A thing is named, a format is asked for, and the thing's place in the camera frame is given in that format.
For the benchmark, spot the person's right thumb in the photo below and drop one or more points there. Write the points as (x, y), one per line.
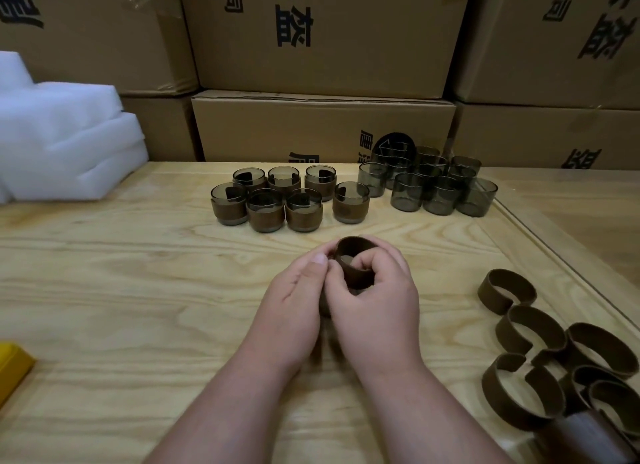
(337, 286)

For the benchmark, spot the brown leather cup sleeve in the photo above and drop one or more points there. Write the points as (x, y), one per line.
(356, 251)

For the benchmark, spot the yellow block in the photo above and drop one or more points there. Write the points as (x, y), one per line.
(12, 371)

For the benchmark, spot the person's left forearm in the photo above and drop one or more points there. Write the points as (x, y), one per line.
(235, 413)

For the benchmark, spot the smoky glass cup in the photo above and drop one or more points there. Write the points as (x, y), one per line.
(324, 304)

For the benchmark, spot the group of sleeved glass cups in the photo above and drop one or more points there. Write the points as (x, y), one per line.
(292, 198)

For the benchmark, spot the person's right forearm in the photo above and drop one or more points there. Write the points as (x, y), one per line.
(425, 418)

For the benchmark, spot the stack of brown cardboard boxes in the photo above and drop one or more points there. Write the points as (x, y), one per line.
(325, 53)

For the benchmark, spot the person's right hand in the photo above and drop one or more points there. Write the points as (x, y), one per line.
(380, 318)

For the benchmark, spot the group of bare smoky glasses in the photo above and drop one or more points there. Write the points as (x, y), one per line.
(430, 183)

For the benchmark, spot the pile of brown open sleeves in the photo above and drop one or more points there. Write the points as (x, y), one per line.
(545, 363)

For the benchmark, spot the person's left hand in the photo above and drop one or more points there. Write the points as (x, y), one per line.
(285, 318)

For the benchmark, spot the person's left thumb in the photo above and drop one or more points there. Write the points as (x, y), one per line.
(306, 273)

